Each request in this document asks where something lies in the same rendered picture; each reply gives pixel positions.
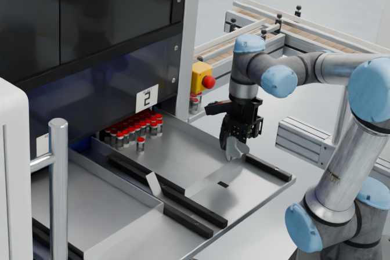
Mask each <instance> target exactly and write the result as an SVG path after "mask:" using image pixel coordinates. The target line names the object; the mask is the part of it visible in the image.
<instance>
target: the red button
mask: <svg viewBox="0 0 390 260"><path fill-rule="evenodd" d="M215 81H216V80H215V78H214V77H213V76H210V75H208V76H207V77H206V78H205V79H204V82H203V86H204V87H205V88H207V89H212V88H213V87H214V85H215Z"/></svg>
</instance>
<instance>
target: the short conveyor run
mask: <svg viewBox="0 0 390 260"><path fill-rule="evenodd" d="M236 20H237V19H236V18H235V17H232V18H231V20H230V21H231V22H232V24H231V25H230V30H229V33H228V34H225V35H223V36H221V37H218V38H216V39H213V40H211V41H208V42H206V43H204V44H201V45H199V46H197V47H194V56H193V59H197V60H199V61H201V62H203V63H206V64H209V65H210V66H212V67H213V70H212V76H213V77H214V78H215V80H216V81H215V85H214V87H213V88H212V89H206V90H204V91H202V95H201V96H203V95H205V94H207V93H209V92H211V91H213V90H215V89H218V88H220V87H222V86H224V85H226V84H228V83H229V82H230V75H231V69H232V60H233V50H234V45H235V40H236V38H237V37H238V36H240V35H243V34H254V35H257V36H260V37H262V38H263V39H264V41H265V50H264V51H265V52H266V53H267V54H268V55H270V56H271V57H273V58H274V59H278V58H280V57H283V50H284V43H285V39H286V35H285V34H281V33H280V34H277V33H275V32H273V31H275V30H278V29H279V28H280V24H275V25H273V26H271V27H269V28H266V29H264V28H263V27H262V26H261V25H263V24H265V22H266V19H262V20H260V21H257V22H255V23H252V24H250V25H247V26H245V27H243V28H240V29H238V28H236V24H235V22H236Z"/></svg>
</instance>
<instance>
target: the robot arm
mask: <svg viewBox="0 0 390 260"><path fill-rule="evenodd" d="M264 50H265V41H264V39H263V38H262V37H260V36H257V35H254V34H243V35H240V36H238V37H237V38H236V40H235V45H234V50H233V60H232V69H231V75H230V82H229V100H223V101H220V102H218V101H214V102H211V103H209V104H208V105H207V106H205V107H204V109H205V112H206V115H217V114H219V113H225V112H226V114H225V116H224V118H223V121H222V125H221V131H220V134H219V142H220V146H221V149H222V152H223V155H224V156H225V158H226V160H227V161H230V160H232V159H233V157H236V158H241V156H242V153H246V154H247V153H249V152H250V147H249V146H248V145H247V144H246V143H247V138H249V139H250V138H256V137H258V134H259V135H261V133H262V126H263V119H264V118H263V117H261V116H259V115H258V107H259V106H260V105H262V103H263V99H260V98H258V97H257V94H258V89H259V86H260V87H261V88H262V89H263V90H264V91H265V92H266V93H268V94H270V95H272V96H274V97H276V98H279V99H282V98H286V97H287V96H288V95H289V94H292V93H293V92H294V90H295V89H296V87H297V86H301V85H306V84H312V83H319V84H332V85H346V86H348V88H347V91H348V92H349V96H348V102H349V105H350V110H351V113H352V118H351V120H350V122H349V124H348V125H347V127H346V129H345V131H344V133H343V135H342V137H341V139H340V141H339V143H338V145H337V147H336V149H335V151H334V153H333V155H332V157H331V159H330V161H329V163H328V164H327V166H326V169H325V170H324V172H323V174H322V177H321V178H320V180H319V182H317V183H314V184H312V185H311V186H309V188H308V189H307V191H306V193H305V195H304V197H303V199H302V200H301V201H300V202H298V203H293V204H292V205H290V206H289V207H288V208H287V209H286V212H285V223H286V228H287V231H288V233H289V235H290V237H291V239H292V241H293V242H294V244H295V245H296V246H297V247H298V248H299V249H300V250H302V251H305V252H308V253H311V252H315V251H321V252H320V258H321V260H382V253H381V244H380V240H381V236H382V232H383V229H384V225H385V221H386V218H387V214H388V210H389V209H390V191H389V189H388V188H387V187H386V186H385V185H384V184H383V183H381V182H380V181H378V180H376V179H374V178H371V177H368V175H369V173H370V171H371V170H372V168H373V166H374V164H375V162H376V161H377V159H378V157H379V156H380V154H381V152H382V150H383V149H384V147H385V145H386V143H387V141H388V140H389V138H390V55H388V54H365V53H332V52H331V51H329V50H316V51H314V52H311V53H305V54H301V55H295V56H290V57H284V58H280V59H274V58H273V57H271V56H270V55H268V54H267V53H266V52H265V51H264ZM260 122H261V129H260V130H259V126H260Z"/></svg>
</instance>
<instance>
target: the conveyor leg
mask: <svg viewBox="0 0 390 260"><path fill-rule="evenodd" d="M347 88H348V86H346V85H343V87H342V93H341V98H340V103H339V107H338V113H337V117H336V121H335V127H334V132H333V137H332V141H331V142H332V144H334V145H336V146H337V145H338V143H339V141H340V139H341V137H342V135H343V133H344V131H345V129H346V127H347V125H348V124H349V120H350V117H351V110H350V105H349V102H348V96H349V92H348V91H347Z"/></svg>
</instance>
